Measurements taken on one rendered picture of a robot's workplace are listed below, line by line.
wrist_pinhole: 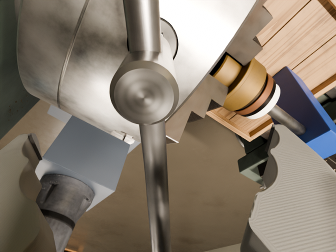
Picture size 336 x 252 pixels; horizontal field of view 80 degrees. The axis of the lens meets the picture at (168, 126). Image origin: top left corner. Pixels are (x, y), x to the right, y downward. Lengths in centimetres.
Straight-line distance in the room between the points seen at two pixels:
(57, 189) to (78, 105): 41
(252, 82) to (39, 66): 24
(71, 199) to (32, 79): 42
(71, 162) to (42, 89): 39
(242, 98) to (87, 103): 21
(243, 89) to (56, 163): 46
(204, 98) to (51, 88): 17
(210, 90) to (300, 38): 32
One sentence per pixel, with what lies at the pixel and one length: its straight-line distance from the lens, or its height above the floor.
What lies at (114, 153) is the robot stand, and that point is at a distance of 64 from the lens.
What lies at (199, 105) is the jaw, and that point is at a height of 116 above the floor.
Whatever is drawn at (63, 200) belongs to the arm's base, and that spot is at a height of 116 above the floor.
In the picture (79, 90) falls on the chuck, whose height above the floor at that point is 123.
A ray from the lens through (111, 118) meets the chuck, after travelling 19.
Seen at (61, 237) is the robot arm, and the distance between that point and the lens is 58.
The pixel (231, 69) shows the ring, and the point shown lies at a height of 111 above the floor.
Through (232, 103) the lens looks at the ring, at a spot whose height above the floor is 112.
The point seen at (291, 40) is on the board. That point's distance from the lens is 55.
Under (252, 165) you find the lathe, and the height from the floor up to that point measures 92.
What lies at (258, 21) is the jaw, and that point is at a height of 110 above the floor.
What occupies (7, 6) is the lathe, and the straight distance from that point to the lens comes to 23.
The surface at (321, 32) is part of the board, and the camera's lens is 57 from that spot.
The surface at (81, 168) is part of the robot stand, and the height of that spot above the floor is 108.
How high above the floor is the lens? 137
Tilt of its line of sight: 47 degrees down
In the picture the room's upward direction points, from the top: 171 degrees counter-clockwise
